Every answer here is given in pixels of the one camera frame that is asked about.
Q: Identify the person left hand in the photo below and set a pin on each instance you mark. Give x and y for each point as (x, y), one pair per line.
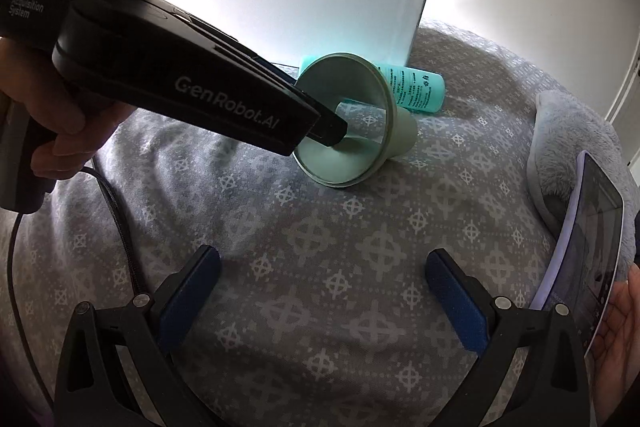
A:
(32, 81)

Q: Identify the grey fluffy cushion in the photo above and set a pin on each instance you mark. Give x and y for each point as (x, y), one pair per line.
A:
(564, 127)

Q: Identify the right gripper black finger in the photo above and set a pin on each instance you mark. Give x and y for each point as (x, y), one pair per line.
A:
(91, 386)
(552, 389)

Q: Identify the grey patterned bed cover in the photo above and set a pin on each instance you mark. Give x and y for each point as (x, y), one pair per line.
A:
(321, 316)

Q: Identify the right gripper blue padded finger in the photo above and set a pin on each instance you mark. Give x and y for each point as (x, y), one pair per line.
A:
(329, 129)

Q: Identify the pale green funnel cup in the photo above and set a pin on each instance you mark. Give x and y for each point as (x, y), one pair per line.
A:
(377, 128)

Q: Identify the teal cylindrical bottle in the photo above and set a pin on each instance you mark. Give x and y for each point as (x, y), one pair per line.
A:
(415, 89)

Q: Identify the smartphone with lilac case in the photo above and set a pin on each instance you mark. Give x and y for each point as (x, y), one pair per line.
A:
(582, 269)

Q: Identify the person right hand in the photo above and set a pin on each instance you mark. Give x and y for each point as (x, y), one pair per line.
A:
(616, 348)

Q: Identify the white cardboard box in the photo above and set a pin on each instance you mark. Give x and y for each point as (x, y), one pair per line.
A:
(288, 31)

